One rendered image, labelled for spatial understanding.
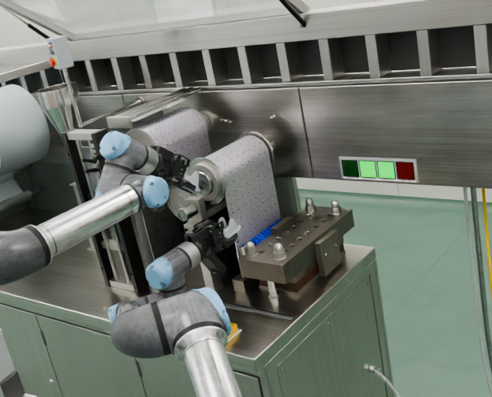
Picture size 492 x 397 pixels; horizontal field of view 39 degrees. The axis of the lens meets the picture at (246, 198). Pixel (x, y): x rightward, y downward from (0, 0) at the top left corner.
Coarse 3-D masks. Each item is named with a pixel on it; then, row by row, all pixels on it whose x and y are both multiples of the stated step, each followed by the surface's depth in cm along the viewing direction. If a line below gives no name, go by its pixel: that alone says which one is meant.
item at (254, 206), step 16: (272, 176) 217; (240, 192) 205; (256, 192) 211; (272, 192) 218; (240, 208) 206; (256, 208) 212; (272, 208) 218; (240, 224) 206; (256, 224) 212; (240, 240) 207
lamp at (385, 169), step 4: (380, 164) 201; (384, 164) 200; (388, 164) 199; (392, 164) 198; (380, 168) 201; (384, 168) 201; (388, 168) 200; (392, 168) 199; (380, 172) 202; (384, 172) 201; (388, 172) 200; (392, 172) 199; (380, 176) 203; (384, 176) 202; (388, 176) 201; (392, 176) 200
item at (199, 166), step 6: (192, 168) 201; (198, 168) 200; (204, 168) 198; (210, 168) 198; (210, 174) 198; (216, 174) 198; (216, 180) 197; (216, 186) 198; (216, 192) 199; (204, 198) 203; (210, 198) 202
